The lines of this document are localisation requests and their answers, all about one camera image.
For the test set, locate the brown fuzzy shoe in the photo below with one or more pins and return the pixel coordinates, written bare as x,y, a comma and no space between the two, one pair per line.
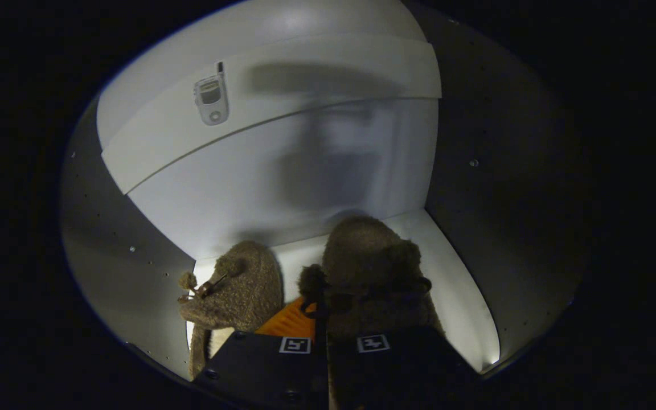
362,250
242,285

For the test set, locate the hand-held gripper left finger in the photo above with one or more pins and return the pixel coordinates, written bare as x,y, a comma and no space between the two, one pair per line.
265,370

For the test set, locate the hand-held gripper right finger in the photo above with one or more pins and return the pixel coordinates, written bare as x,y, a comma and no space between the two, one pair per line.
402,370

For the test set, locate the grey shoe cabinet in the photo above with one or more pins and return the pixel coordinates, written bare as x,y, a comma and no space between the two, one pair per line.
476,171

